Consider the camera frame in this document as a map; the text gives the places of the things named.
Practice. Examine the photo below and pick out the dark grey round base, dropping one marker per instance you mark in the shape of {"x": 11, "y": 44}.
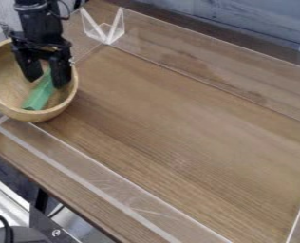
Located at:
{"x": 25, "y": 235}

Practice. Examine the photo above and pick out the green rectangular block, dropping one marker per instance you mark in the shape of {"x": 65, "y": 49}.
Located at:
{"x": 41, "y": 93}

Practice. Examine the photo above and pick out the clear acrylic rear wall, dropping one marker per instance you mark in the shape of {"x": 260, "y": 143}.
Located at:
{"x": 260, "y": 78}

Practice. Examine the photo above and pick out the clear acrylic corner bracket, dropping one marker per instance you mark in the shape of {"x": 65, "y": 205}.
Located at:
{"x": 105, "y": 33}

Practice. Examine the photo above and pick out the brown wooden bowl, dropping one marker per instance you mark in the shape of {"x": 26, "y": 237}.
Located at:
{"x": 15, "y": 89}

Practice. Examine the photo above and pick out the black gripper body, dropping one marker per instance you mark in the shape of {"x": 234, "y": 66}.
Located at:
{"x": 42, "y": 30}

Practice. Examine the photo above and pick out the grey metal bracket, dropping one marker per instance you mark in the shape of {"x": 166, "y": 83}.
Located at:
{"x": 54, "y": 232}

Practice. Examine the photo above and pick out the black metal table leg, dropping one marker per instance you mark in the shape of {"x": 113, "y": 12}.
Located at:
{"x": 42, "y": 201}

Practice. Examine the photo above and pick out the clear acrylic wall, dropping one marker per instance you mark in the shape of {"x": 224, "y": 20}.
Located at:
{"x": 260, "y": 78}
{"x": 130, "y": 214}

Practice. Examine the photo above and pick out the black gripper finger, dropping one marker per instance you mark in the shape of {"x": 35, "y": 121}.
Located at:
{"x": 29, "y": 64}
{"x": 61, "y": 71}

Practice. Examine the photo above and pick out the clear acrylic front wall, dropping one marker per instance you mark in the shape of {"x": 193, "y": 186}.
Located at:
{"x": 130, "y": 214}

